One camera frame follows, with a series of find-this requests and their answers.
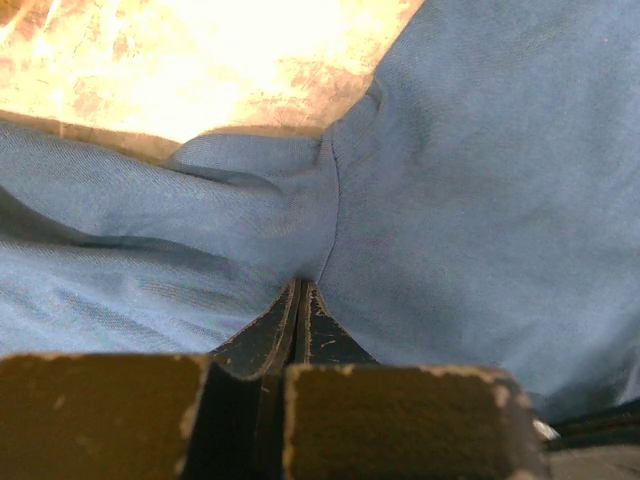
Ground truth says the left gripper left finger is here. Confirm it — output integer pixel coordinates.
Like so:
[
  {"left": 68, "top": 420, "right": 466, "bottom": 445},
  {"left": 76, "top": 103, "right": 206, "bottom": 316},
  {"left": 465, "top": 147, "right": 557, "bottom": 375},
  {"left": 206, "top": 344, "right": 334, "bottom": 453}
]
[{"left": 1, "top": 281, "right": 300, "bottom": 479}]

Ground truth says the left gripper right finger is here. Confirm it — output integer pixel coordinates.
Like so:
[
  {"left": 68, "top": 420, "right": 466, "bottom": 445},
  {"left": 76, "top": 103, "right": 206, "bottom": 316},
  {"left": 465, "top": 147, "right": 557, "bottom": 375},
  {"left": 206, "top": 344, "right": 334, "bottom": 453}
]
[{"left": 282, "top": 283, "right": 550, "bottom": 479}]

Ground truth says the blue t-shirt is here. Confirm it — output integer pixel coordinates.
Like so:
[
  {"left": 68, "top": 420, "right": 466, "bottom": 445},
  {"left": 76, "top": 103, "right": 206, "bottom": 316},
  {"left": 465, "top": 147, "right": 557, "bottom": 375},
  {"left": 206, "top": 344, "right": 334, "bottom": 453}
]
[{"left": 1, "top": 1, "right": 639, "bottom": 422}]

